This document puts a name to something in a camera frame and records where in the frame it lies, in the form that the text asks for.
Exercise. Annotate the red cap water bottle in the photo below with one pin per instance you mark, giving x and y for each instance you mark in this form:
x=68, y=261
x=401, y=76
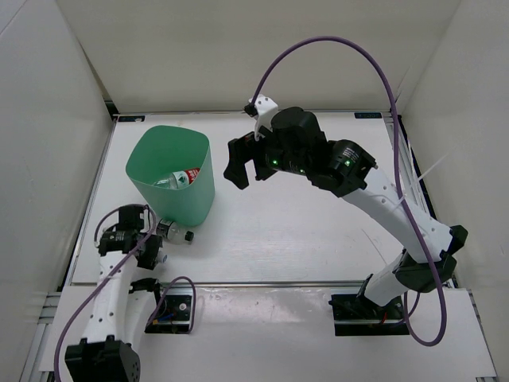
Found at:
x=178, y=179

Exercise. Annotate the green plastic bin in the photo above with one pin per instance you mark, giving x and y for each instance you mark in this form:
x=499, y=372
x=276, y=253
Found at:
x=166, y=149

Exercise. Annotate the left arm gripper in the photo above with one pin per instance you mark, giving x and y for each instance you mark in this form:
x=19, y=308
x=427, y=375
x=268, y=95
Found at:
x=147, y=261

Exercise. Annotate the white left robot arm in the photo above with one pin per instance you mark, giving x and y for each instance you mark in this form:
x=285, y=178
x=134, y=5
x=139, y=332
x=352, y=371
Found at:
x=120, y=304

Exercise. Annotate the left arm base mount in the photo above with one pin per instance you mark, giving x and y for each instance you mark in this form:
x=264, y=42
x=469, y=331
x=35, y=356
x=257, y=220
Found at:
x=176, y=314

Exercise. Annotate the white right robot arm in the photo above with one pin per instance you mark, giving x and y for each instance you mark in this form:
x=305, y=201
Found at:
x=428, y=245

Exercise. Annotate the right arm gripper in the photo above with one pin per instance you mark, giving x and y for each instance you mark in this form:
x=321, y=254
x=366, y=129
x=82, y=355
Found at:
x=241, y=152

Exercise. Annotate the clear white cap bottle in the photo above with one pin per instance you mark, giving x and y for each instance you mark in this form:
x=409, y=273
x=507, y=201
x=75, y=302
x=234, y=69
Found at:
x=162, y=257

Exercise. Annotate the black cap black label bottle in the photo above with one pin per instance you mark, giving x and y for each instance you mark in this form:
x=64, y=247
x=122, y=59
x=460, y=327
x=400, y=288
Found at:
x=173, y=232

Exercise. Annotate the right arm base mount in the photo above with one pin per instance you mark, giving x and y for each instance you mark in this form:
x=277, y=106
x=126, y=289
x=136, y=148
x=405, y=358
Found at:
x=354, y=317

